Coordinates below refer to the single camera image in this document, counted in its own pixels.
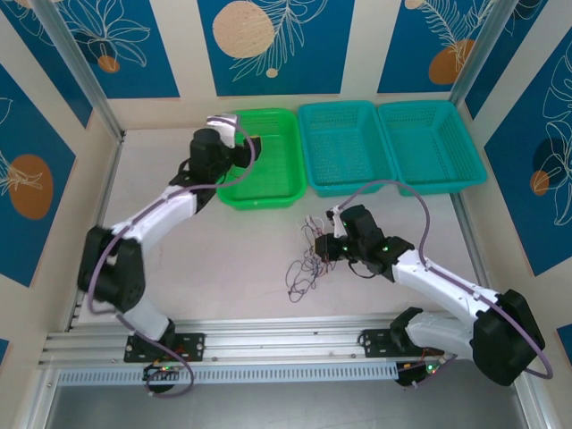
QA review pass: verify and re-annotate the thin dark blue cable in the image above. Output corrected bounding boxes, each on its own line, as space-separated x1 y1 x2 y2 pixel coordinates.
299 223 336 281

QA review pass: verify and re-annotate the thin white cable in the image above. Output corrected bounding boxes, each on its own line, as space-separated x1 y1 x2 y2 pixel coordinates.
305 214 330 236

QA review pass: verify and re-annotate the green plastic basket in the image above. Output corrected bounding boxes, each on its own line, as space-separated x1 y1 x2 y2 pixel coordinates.
214 108 308 211

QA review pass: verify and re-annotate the teal plastic basket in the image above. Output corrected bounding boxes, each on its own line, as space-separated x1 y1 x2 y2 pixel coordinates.
377 98 488 198
297 100 400 198

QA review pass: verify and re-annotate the small controller circuit board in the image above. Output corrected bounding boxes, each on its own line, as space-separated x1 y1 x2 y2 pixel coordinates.
142 362 181 382
396 359 448 388

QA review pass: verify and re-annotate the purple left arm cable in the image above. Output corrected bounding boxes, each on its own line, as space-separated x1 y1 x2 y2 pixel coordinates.
87 122 258 399

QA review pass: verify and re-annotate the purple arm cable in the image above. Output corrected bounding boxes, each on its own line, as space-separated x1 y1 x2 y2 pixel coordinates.
337 179 553 392
87 122 258 399

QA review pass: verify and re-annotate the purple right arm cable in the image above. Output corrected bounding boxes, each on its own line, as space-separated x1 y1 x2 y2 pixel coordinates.
337 179 553 392

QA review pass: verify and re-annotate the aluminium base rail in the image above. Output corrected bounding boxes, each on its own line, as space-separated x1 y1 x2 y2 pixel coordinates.
42 316 452 366

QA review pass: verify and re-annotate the blue floral wall panel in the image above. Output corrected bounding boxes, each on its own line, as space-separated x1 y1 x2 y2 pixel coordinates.
198 0 357 97
55 0 181 100
484 48 572 277
0 64 78 288
377 0 495 95
464 0 572 121
0 0 94 130

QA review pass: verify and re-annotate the aluminium table side rail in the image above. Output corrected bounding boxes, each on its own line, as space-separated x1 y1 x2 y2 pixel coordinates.
64 133 126 334
450 195 492 294

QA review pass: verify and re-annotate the white slotted cable duct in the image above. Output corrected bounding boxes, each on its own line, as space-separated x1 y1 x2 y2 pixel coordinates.
56 362 399 386

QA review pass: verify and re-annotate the aluminium frame post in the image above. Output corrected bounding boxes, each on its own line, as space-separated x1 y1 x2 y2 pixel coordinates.
30 0 126 144
449 0 515 105

